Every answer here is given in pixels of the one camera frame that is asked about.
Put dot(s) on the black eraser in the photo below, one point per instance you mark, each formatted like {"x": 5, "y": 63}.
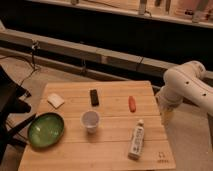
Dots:
{"x": 94, "y": 97}

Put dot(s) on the white paper cup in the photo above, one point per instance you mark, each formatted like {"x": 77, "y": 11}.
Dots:
{"x": 90, "y": 121}

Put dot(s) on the white plastic bottle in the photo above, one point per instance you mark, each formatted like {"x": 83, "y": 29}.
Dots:
{"x": 137, "y": 141}

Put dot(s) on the green bowl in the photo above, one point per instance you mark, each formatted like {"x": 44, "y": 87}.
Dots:
{"x": 45, "y": 130}

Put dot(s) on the orange carrot toy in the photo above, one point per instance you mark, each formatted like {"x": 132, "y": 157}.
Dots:
{"x": 132, "y": 104}

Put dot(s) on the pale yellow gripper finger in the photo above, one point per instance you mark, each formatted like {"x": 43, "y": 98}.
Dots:
{"x": 167, "y": 116}

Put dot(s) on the black tripod stand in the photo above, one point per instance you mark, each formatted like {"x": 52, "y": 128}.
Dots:
{"x": 10, "y": 93}

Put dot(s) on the white sponge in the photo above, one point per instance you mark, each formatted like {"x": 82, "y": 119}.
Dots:
{"x": 55, "y": 100}

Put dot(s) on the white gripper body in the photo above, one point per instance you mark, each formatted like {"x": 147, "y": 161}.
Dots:
{"x": 167, "y": 99}

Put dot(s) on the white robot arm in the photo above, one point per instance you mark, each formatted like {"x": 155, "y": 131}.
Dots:
{"x": 184, "y": 81}

